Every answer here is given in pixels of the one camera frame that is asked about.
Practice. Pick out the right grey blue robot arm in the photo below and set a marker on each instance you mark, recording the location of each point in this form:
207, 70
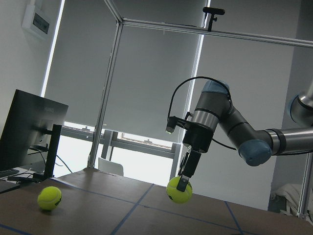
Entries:
255, 147

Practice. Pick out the black computer monitor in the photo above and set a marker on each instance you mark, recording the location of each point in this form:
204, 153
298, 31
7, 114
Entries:
33, 122

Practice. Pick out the yellow Wilson tennis ball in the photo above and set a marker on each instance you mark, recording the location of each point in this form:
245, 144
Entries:
49, 198

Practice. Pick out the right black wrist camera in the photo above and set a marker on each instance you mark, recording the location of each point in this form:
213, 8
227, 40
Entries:
174, 121

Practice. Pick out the yellow Roland Garros tennis ball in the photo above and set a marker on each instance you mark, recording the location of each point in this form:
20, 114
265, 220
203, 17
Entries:
176, 195

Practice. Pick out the black overhead camera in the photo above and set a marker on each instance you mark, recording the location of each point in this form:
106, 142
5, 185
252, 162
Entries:
212, 11

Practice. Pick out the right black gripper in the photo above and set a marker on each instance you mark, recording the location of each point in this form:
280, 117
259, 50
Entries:
198, 138

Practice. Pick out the grey aluminium frame post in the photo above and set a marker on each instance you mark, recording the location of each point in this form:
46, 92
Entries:
106, 89

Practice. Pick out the brown paper table cover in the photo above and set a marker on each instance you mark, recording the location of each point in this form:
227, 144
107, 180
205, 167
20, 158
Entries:
98, 203

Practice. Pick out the white wall electrical panel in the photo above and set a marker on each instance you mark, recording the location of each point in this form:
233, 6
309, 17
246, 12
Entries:
35, 21

